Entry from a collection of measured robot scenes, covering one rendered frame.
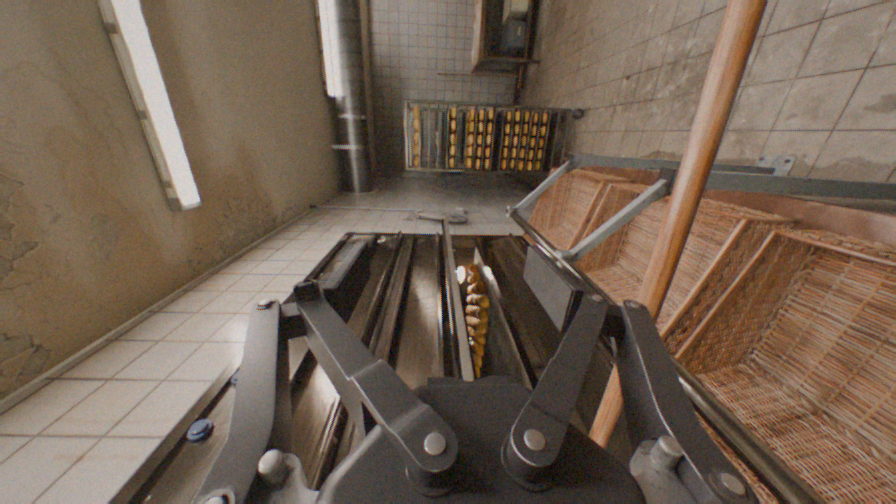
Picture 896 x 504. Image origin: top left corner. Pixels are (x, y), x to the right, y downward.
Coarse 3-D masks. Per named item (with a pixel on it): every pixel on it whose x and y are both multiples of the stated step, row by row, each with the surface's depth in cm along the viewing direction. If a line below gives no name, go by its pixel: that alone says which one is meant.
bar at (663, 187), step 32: (576, 160) 102; (608, 160) 102; (640, 160) 103; (672, 160) 104; (768, 160) 109; (768, 192) 61; (800, 192) 61; (832, 192) 61; (864, 192) 62; (608, 224) 64; (576, 256) 66; (704, 416) 29; (736, 416) 28; (736, 448) 26; (768, 448) 24; (768, 480) 23; (800, 480) 22
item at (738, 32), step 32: (736, 0) 24; (736, 32) 24; (736, 64) 25; (704, 96) 27; (704, 128) 27; (704, 160) 28; (672, 192) 31; (672, 224) 31; (672, 256) 32; (608, 384) 41; (608, 416) 42
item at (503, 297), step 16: (480, 240) 178; (480, 256) 165; (496, 272) 135; (496, 288) 124; (512, 304) 110; (512, 320) 100; (512, 336) 100; (528, 336) 92; (528, 352) 85; (528, 368) 83; (544, 368) 80
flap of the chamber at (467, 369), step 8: (448, 232) 147; (448, 240) 136; (448, 248) 126; (448, 256) 118; (456, 280) 97; (456, 288) 92; (456, 296) 87; (456, 304) 83; (456, 312) 80; (456, 320) 76; (464, 320) 76; (464, 328) 73; (464, 336) 70; (464, 344) 67; (464, 352) 65; (464, 360) 63; (464, 368) 61; (472, 368) 61; (464, 376) 59; (472, 376) 58
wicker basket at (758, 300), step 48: (768, 240) 56; (816, 240) 49; (864, 240) 50; (768, 288) 61; (816, 288) 58; (864, 288) 50; (720, 336) 67; (768, 336) 66; (816, 336) 57; (864, 336) 50; (720, 384) 67; (768, 384) 64; (816, 384) 57; (864, 384) 50; (864, 432) 49; (816, 480) 47; (864, 480) 45
